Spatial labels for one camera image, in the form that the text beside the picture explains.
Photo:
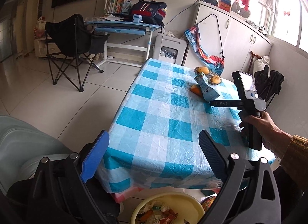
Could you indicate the glass fruit bowl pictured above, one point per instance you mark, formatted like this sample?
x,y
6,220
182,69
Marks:
x,y
209,75

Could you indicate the pale green sofa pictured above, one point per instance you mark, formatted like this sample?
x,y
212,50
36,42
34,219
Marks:
x,y
22,148

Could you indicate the dark blue red backpack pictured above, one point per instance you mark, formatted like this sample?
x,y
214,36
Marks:
x,y
152,12

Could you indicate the colourful hanging fabric banner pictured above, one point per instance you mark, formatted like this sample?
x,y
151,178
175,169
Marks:
x,y
207,45

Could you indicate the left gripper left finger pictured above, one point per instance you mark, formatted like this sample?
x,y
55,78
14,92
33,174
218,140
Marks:
x,y
92,155

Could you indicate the row of books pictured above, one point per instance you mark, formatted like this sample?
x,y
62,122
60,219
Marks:
x,y
117,6

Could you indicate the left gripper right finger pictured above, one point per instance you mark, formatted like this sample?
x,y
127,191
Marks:
x,y
216,155

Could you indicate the yellow plastic trash bin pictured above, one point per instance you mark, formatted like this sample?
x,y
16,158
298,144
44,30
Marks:
x,y
188,209

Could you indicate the black folding camp chair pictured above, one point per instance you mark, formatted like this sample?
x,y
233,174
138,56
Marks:
x,y
76,44

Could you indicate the blue study desk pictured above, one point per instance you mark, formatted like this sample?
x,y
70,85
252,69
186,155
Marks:
x,y
130,36

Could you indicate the yellow mango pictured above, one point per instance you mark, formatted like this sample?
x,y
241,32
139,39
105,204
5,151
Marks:
x,y
215,79
202,69

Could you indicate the red orange snack bag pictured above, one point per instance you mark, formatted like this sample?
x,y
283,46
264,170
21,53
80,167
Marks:
x,y
157,217

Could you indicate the white stuffed sack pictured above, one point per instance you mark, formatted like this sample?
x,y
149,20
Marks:
x,y
261,64

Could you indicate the right hand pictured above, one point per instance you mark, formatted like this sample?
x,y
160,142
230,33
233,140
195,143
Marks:
x,y
274,139

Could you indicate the blue checkered tablecloth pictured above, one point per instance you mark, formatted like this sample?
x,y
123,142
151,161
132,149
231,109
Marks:
x,y
154,135

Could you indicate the white plastic stool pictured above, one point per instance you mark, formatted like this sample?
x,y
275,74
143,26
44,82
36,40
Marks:
x,y
169,49

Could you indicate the black folded chair right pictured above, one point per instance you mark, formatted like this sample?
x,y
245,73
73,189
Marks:
x,y
268,84

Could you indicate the white storage cabinet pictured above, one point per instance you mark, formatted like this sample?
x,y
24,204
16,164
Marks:
x,y
238,38

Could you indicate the colourful knitted slipper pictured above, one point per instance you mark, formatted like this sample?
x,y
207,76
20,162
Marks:
x,y
206,203

